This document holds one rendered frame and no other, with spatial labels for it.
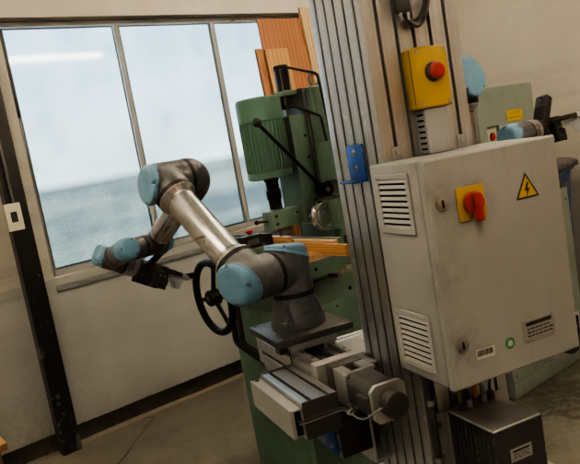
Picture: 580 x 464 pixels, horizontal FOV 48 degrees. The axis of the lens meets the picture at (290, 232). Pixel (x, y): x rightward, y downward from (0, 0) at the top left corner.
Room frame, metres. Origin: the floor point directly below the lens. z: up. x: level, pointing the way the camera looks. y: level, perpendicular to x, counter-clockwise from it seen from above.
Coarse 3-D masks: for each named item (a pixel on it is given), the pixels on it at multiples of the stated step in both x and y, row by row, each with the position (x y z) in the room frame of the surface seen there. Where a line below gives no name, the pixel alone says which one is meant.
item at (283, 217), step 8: (288, 208) 2.55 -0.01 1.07; (296, 208) 2.57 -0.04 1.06; (264, 216) 2.54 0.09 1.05; (272, 216) 2.50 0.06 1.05; (280, 216) 2.52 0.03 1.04; (288, 216) 2.54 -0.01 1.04; (264, 224) 2.55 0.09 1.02; (272, 224) 2.50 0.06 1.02; (280, 224) 2.52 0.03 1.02; (288, 224) 2.54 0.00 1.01; (296, 224) 2.56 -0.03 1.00
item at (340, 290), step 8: (344, 272) 2.45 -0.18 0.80; (352, 272) 2.45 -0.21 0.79; (320, 280) 2.38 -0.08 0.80; (328, 280) 2.39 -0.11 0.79; (336, 280) 2.41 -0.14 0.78; (344, 280) 2.43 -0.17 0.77; (352, 280) 2.45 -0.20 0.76; (320, 288) 2.37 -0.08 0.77; (328, 288) 2.38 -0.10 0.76; (336, 288) 2.41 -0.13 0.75; (344, 288) 2.43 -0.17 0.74; (352, 288) 2.45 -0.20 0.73; (272, 296) 2.36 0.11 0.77; (320, 296) 2.36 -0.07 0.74; (328, 296) 2.38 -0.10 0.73; (336, 296) 2.40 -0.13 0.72; (344, 296) 2.43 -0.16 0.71; (256, 304) 2.47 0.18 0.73; (264, 304) 2.42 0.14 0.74; (272, 304) 2.37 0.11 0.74; (320, 304) 2.36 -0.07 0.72
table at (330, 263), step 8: (328, 256) 2.29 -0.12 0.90; (336, 256) 2.30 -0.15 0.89; (312, 264) 2.24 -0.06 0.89; (320, 264) 2.26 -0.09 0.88; (328, 264) 2.28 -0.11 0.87; (336, 264) 2.30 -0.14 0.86; (344, 264) 2.32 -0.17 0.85; (312, 272) 2.24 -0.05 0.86; (320, 272) 2.26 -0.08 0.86; (328, 272) 2.27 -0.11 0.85
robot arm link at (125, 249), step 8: (120, 240) 2.12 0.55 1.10; (128, 240) 2.12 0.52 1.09; (136, 240) 2.16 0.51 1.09; (144, 240) 2.18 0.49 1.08; (112, 248) 2.14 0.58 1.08; (120, 248) 2.10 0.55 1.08; (128, 248) 2.11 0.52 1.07; (136, 248) 2.13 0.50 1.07; (144, 248) 2.17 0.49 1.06; (112, 256) 2.13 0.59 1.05; (120, 256) 2.11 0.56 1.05; (128, 256) 2.10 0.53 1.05; (136, 256) 2.12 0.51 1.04; (144, 256) 2.18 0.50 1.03; (112, 264) 2.17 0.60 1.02; (120, 264) 2.16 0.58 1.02
